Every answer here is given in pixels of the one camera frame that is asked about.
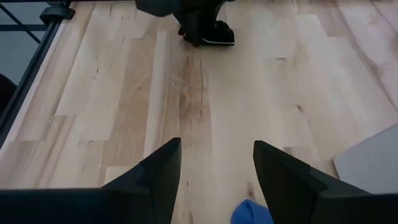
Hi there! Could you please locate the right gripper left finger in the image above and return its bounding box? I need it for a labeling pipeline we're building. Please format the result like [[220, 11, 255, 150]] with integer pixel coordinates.
[[0, 137, 182, 224]]

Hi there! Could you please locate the blue fleece cloth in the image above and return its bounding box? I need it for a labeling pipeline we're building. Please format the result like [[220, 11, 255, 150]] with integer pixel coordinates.
[[230, 198, 274, 224]]

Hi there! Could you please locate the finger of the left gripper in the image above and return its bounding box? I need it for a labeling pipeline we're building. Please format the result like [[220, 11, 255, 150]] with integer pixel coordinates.
[[177, 12, 215, 47]]

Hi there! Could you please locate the cardboard box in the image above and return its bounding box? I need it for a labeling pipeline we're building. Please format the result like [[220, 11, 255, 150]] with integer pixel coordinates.
[[333, 123, 398, 195]]

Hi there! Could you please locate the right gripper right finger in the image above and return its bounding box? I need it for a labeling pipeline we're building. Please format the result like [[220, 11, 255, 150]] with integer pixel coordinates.
[[252, 139, 398, 224]]

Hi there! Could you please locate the black metal table frame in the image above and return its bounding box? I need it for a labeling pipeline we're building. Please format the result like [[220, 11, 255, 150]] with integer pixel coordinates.
[[0, 0, 76, 147]]

